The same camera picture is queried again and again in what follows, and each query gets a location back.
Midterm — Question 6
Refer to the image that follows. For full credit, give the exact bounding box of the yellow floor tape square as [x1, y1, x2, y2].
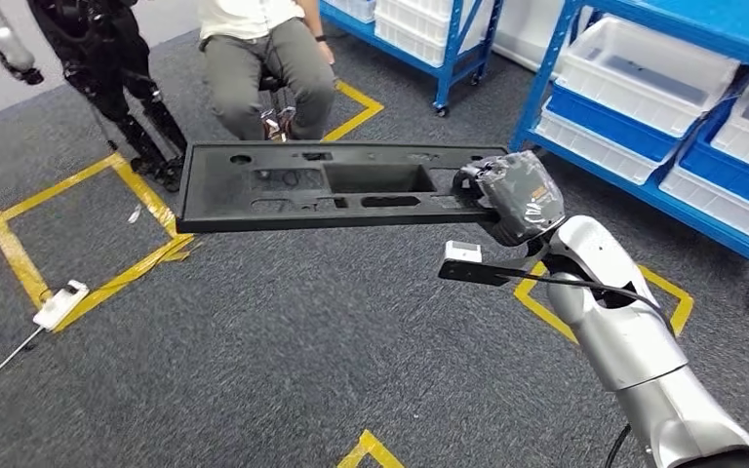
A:
[0, 151, 196, 335]
[335, 429, 408, 468]

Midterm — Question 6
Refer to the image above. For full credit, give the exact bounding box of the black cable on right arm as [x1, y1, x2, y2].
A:
[496, 269, 678, 468]

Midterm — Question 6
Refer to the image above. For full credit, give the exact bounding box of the white power strip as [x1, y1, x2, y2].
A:
[31, 279, 90, 332]

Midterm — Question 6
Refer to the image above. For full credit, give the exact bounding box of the blue metal shelf rack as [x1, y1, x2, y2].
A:
[508, 0, 749, 318]
[318, 0, 506, 119]

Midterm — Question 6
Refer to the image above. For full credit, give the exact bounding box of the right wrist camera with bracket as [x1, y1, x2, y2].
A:
[437, 240, 544, 289]

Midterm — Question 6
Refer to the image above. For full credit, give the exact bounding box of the person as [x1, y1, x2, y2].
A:
[197, 0, 338, 142]

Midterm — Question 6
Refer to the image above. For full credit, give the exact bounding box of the white power cable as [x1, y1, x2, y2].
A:
[0, 326, 46, 399]

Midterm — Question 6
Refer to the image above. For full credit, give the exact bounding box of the black standing humanoid robot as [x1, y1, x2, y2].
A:
[25, 0, 189, 194]

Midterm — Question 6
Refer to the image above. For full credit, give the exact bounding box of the chrome stool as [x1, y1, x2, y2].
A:
[257, 70, 298, 143]

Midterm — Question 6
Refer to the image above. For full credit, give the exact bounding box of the black plastic panel part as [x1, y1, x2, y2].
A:
[175, 140, 511, 235]

